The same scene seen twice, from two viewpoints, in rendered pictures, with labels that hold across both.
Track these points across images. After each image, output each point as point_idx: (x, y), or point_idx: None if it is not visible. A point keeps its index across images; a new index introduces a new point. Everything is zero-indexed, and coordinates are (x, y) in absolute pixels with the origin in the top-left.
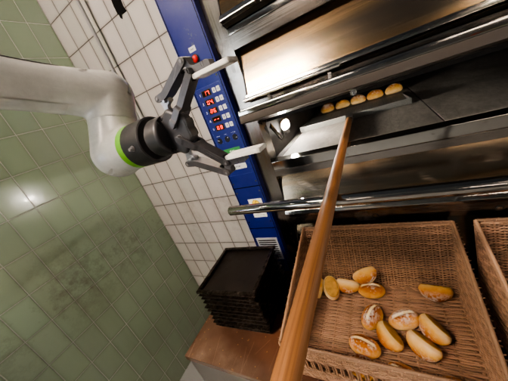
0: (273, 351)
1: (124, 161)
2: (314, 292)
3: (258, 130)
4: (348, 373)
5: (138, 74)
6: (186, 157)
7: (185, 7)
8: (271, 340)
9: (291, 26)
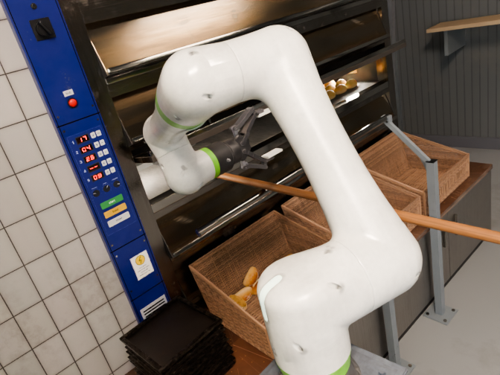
0: (249, 368)
1: (215, 172)
2: None
3: (136, 173)
4: None
5: None
6: (242, 164)
7: (65, 53)
8: (239, 367)
9: (157, 83)
